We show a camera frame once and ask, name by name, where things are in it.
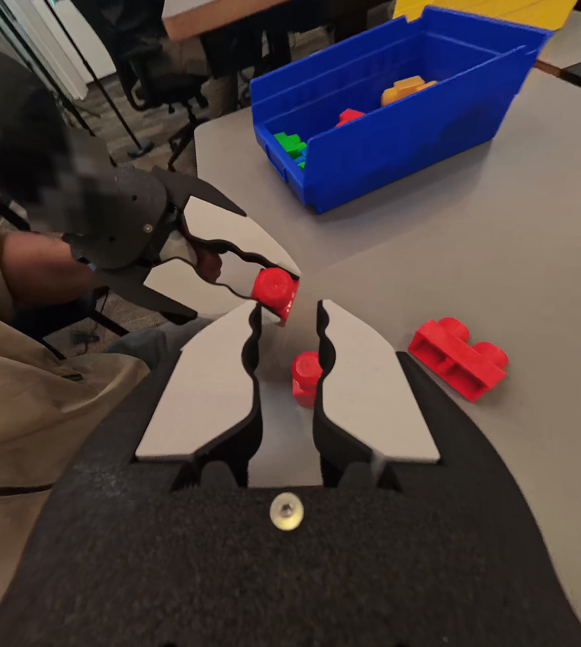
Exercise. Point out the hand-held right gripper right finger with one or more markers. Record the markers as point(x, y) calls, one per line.
point(381, 404)

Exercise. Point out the person's jeans leg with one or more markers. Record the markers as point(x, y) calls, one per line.
point(159, 344)

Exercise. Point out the black office chair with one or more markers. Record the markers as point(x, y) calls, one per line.
point(164, 71)

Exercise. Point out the person's beige jacket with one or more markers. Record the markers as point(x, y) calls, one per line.
point(37, 435)

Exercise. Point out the wooden table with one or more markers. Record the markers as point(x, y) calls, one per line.
point(220, 15)

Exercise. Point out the red mega block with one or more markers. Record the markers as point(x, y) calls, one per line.
point(275, 291)
point(452, 359)
point(307, 379)

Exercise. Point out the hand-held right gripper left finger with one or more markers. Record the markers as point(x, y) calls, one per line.
point(194, 404)

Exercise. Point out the pile of colourful blocks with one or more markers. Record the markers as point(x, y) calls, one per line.
point(351, 116)

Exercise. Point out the black stool frame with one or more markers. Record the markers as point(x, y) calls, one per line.
point(68, 324)

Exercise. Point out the person's left hand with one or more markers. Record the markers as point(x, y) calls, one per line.
point(48, 268)

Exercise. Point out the blue storage bin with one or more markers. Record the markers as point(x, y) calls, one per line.
point(412, 131)

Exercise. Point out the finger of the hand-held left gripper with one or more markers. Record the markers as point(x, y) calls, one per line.
point(184, 288)
point(245, 238)

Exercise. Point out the black tripod stand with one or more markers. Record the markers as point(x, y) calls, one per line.
point(78, 71)

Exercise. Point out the yellow storage bin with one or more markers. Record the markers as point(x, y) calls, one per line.
point(493, 10)

